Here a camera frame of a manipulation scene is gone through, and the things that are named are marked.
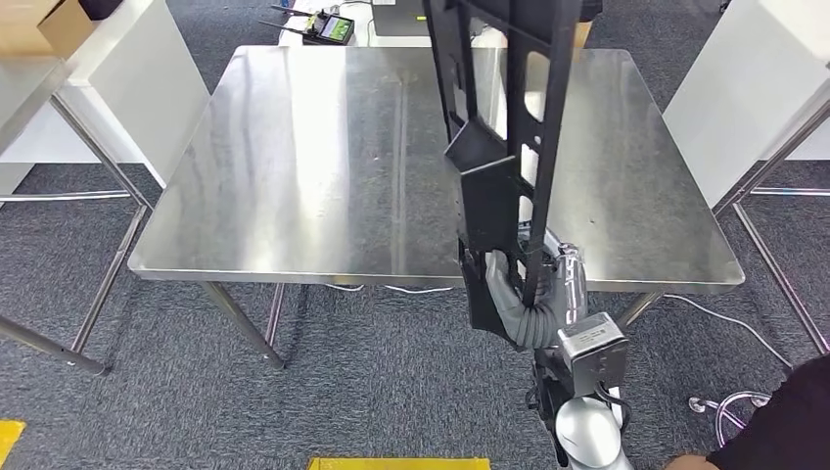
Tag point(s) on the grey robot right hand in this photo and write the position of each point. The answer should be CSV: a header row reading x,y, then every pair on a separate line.
x,y
499,279

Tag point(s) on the black plastic panel part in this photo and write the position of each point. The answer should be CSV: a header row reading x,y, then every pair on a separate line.
x,y
493,214

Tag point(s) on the yellow floor tape rectangle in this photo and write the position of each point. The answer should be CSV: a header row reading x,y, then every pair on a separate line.
x,y
10,441
399,464

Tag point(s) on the chrome wheeled stool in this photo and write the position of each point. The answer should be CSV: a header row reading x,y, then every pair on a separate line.
x,y
720,415

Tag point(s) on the black hard carrying case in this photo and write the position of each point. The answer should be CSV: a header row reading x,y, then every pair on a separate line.
x,y
590,10

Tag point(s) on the white cabinet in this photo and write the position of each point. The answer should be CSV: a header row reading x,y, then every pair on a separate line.
x,y
733,97
142,97

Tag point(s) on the black remote controller with screen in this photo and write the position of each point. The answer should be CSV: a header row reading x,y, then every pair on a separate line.
x,y
334,29

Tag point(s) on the person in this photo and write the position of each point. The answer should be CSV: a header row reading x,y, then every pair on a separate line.
x,y
791,422

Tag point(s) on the black padded bag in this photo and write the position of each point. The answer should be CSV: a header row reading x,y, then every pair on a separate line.
x,y
100,8

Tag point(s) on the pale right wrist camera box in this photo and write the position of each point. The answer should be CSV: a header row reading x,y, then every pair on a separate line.
x,y
593,347

